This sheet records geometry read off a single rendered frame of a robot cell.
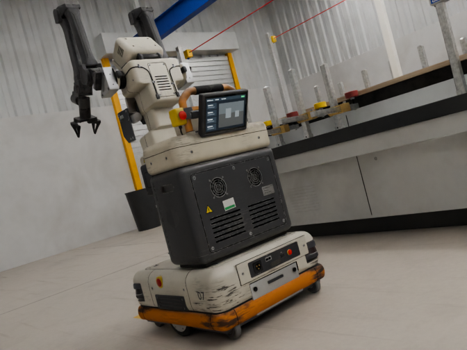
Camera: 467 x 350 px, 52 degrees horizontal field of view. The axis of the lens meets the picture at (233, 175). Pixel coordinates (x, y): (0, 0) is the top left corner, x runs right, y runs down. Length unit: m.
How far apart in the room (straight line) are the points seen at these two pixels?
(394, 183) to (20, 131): 6.82
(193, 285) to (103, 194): 7.20
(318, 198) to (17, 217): 5.99
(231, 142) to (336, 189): 1.41
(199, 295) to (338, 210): 1.66
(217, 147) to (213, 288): 0.57
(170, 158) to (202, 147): 0.14
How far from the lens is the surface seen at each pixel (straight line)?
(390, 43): 3.82
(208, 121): 1.93
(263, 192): 2.10
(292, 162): 3.22
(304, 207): 3.51
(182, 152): 1.86
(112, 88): 2.26
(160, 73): 2.34
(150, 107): 2.30
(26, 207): 8.52
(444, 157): 2.88
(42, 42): 9.37
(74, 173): 8.86
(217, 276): 1.82
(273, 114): 3.25
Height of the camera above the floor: 0.63
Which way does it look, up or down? 1 degrees down
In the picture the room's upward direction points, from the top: 15 degrees counter-clockwise
